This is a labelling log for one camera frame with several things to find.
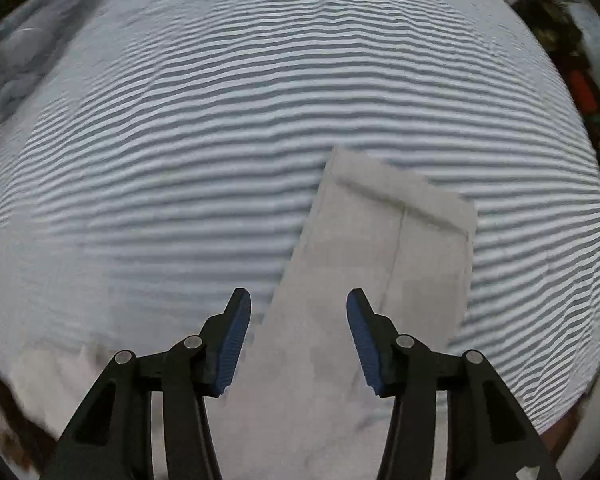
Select grey checked duvet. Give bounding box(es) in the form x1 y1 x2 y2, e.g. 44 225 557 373
0 0 127 126

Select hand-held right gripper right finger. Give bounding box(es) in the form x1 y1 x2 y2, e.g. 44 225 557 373
346 287 564 480

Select grey white striped bed sheet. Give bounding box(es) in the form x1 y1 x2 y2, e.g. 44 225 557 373
0 0 600 436

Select dark wooden cabinet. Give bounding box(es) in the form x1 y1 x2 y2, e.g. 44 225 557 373
510 0 600 171

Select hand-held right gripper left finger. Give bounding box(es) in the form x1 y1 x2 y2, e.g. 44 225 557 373
40 287 253 480

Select red box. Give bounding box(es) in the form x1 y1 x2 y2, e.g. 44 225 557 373
567 69 599 114

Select beige pants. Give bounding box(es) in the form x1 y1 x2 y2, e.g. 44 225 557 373
10 146 479 480

